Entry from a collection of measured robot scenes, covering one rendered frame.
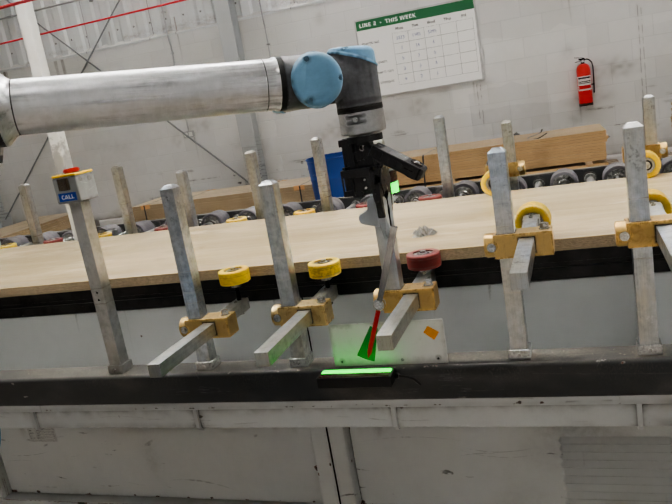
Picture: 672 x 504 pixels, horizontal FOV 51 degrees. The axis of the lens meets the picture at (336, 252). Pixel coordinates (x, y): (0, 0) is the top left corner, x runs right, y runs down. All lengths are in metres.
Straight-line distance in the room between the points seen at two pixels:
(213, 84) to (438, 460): 1.21
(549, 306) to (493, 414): 0.29
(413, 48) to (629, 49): 2.38
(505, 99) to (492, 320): 6.94
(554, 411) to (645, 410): 0.18
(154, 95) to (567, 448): 1.30
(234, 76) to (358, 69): 0.28
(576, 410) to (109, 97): 1.11
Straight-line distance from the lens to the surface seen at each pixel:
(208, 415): 1.86
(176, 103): 1.16
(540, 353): 1.55
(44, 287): 2.24
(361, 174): 1.38
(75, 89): 1.16
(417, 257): 1.62
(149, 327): 2.08
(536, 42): 8.56
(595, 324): 1.73
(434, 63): 8.63
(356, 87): 1.35
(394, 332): 1.30
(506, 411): 1.61
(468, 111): 8.62
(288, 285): 1.59
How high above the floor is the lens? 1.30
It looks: 12 degrees down
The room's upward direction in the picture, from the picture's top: 10 degrees counter-clockwise
